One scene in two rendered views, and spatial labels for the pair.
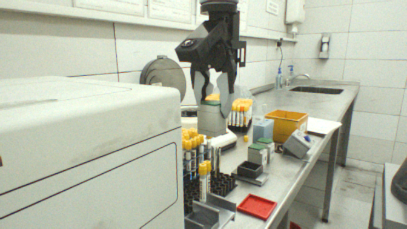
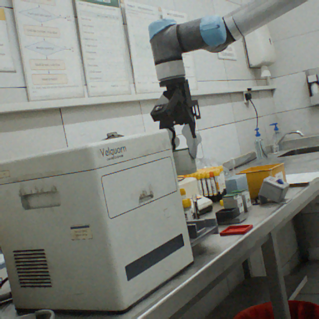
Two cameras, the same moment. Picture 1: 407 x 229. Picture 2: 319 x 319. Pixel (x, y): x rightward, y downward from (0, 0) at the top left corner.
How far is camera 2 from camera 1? 0.82 m
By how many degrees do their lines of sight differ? 11
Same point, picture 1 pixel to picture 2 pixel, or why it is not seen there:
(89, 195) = (145, 170)
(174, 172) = (172, 173)
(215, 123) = (187, 162)
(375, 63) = not seen: outside the picture
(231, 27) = (184, 91)
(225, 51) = (183, 109)
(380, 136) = not seen: outside the picture
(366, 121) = not seen: outside the picture
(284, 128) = (260, 180)
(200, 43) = (167, 106)
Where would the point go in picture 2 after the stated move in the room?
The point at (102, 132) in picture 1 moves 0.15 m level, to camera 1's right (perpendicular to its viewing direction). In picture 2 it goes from (144, 145) to (219, 130)
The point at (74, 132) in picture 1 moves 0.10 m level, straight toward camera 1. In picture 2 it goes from (138, 144) to (165, 139)
